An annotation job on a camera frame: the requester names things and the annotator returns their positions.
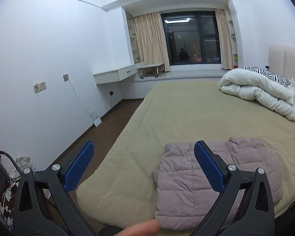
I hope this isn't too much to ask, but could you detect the mauve hooded down coat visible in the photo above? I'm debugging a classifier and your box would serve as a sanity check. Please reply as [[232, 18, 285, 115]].
[[151, 137, 284, 231]]

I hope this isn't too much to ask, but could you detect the person's left hand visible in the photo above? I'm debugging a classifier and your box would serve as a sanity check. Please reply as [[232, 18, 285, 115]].
[[115, 219, 161, 236]]

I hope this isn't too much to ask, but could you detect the olive green bed sheet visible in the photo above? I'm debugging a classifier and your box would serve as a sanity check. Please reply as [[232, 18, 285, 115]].
[[76, 81, 295, 235]]

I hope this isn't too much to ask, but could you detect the white wifi router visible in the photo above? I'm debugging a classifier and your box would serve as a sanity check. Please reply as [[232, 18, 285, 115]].
[[90, 110, 102, 127]]

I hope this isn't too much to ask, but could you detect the white folded duvet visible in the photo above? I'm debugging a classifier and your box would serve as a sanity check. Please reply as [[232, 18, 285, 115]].
[[219, 68, 295, 121]]

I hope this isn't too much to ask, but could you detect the zebra striped pillow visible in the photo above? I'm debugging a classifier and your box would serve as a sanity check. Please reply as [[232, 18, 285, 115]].
[[244, 66, 291, 87]]

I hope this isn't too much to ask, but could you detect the right built-in shelf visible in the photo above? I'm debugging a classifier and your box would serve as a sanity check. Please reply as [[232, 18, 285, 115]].
[[226, 15, 238, 68]]

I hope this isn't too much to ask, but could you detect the built-in shelf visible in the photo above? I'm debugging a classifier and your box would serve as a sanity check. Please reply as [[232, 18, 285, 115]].
[[226, 15, 238, 68], [126, 12, 141, 63]]

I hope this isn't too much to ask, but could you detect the beige padded headboard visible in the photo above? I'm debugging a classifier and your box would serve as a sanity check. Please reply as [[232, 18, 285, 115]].
[[268, 45, 295, 81]]

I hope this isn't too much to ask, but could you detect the small folding table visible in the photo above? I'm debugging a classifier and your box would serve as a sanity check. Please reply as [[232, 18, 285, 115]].
[[138, 63, 165, 79]]

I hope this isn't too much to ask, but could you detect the right beige curtain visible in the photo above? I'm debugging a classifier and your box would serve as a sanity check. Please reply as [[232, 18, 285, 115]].
[[215, 9, 233, 70]]

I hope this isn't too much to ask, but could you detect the beige curtain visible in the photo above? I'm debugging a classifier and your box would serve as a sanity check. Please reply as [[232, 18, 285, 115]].
[[215, 9, 233, 70], [133, 12, 171, 72]]

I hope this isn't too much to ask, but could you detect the left beige curtain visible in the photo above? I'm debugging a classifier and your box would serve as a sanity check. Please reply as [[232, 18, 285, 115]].
[[133, 12, 171, 72]]

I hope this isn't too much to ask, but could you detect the left built-in shelf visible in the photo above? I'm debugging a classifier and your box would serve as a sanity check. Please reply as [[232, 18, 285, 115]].
[[126, 12, 141, 63]]

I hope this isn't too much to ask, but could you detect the white wire basket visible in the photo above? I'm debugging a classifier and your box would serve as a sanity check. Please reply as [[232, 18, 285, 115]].
[[16, 157, 37, 172]]

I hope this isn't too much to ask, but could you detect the white wall cable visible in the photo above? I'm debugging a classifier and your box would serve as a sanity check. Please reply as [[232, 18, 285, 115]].
[[67, 78, 95, 118]]

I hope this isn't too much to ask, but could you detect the wall power socket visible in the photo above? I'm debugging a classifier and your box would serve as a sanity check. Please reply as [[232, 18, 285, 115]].
[[63, 74, 69, 82]]

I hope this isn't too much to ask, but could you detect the white wall-mounted desk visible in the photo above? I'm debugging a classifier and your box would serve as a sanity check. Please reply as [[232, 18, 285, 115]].
[[92, 61, 146, 85]]

